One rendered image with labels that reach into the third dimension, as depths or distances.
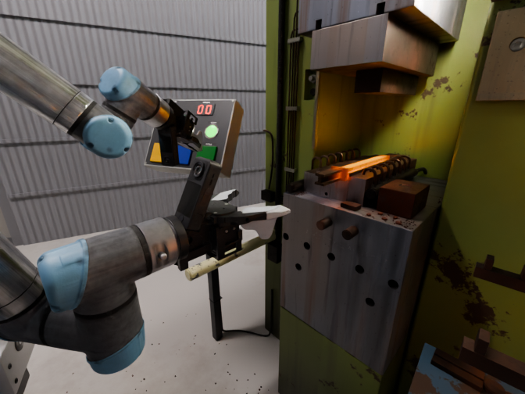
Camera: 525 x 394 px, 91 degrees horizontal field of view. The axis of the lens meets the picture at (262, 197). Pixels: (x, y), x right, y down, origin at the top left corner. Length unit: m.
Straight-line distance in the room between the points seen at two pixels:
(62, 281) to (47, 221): 2.70
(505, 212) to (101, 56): 2.77
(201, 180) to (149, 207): 2.57
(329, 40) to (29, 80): 0.63
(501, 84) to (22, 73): 0.88
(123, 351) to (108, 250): 0.15
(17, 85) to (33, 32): 2.34
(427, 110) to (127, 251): 1.07
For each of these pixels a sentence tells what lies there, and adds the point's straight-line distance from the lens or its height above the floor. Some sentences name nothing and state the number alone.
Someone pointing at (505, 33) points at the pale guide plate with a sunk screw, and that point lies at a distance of 0.79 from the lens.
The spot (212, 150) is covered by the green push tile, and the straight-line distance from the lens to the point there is 0.94.
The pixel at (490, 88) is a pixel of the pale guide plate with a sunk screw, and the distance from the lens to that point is 0.78.
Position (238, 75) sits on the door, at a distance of 3.03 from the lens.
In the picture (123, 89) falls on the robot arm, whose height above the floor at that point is 1.21.
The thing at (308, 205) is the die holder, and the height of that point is 0.90.
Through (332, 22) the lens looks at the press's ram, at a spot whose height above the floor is 1.37.
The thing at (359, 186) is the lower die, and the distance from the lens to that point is 0.74.
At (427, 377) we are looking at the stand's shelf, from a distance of 0.71.
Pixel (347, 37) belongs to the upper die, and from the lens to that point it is 0.77.
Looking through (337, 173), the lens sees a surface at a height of 1.00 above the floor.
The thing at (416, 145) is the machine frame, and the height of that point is 1.03.
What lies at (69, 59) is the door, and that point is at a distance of 2.84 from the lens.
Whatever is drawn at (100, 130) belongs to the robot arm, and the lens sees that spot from 0.53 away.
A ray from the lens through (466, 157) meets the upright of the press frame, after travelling 0.81.
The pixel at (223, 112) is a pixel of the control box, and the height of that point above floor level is 1.15.
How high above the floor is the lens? 1.17
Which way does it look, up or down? 19 degrees down
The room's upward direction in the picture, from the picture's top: straight up
